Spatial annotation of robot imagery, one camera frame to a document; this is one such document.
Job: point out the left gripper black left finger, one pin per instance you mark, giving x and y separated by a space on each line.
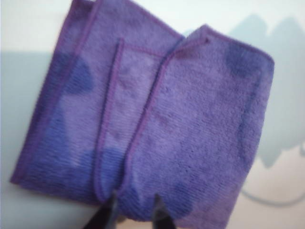
104 214

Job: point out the purple microfiber cloth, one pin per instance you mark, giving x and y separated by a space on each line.
190 119

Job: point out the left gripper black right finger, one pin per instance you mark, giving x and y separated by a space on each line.
163 214

